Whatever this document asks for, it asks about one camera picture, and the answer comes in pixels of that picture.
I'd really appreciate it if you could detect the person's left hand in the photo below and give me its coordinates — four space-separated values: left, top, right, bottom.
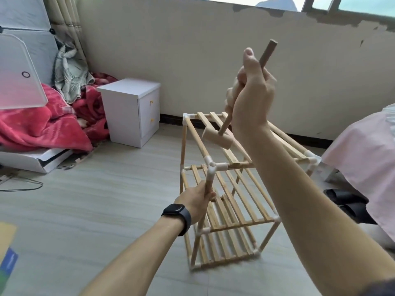
174 180 217 224

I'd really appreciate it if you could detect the person's right hand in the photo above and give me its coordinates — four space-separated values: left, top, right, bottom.
225 47 277 138

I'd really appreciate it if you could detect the person's right forearm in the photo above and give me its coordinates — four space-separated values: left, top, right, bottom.
244 123 395 296

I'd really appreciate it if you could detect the person's left forearm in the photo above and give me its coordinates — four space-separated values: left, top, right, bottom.
80 215 186 296

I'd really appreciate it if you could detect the person's black shirt sleeve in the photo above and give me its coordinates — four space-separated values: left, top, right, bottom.
361 279 395 296

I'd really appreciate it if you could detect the black smartwatch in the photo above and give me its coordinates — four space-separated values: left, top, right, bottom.
162 204 193 237

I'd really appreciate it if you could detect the wooden mallet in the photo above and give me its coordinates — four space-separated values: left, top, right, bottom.
202 39 279 150

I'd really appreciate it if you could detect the white box cabinet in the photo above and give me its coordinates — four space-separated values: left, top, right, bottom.
98 78 161 148

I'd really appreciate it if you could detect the window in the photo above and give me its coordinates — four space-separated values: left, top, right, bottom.
185 0 395 16

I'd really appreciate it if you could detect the black slipper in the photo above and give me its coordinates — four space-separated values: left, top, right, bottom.
338 201 377 224
324 188 369 204

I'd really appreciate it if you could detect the pink ruffled bed skirt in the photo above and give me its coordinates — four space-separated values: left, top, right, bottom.
321 103 395 241

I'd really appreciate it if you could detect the flat white box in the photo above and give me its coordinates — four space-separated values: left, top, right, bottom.
0 146 74 174

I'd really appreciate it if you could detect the red fleece blanket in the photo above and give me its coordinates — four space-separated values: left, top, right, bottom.
0 72 118 152

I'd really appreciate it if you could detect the pale green cloth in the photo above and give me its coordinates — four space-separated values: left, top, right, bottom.
53 43 95 104

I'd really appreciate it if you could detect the green cardboard box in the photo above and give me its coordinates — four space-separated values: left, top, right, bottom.
0 222 19 294

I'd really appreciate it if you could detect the green striped curtain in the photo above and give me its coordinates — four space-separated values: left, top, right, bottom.
43 0 87 59

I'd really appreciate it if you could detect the white plastic door panel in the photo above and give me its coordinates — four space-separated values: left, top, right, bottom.
0 32 48 110

